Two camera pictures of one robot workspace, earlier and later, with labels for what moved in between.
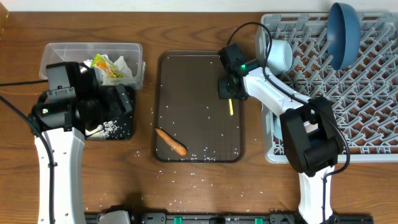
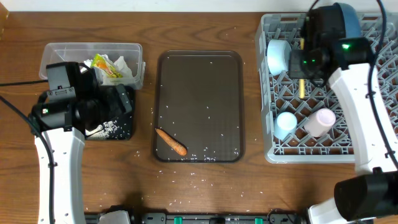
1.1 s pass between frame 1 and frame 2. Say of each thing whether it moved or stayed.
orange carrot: stayed
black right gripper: moved
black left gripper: stayed
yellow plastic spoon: moved
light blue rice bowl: stayed
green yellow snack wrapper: stayed
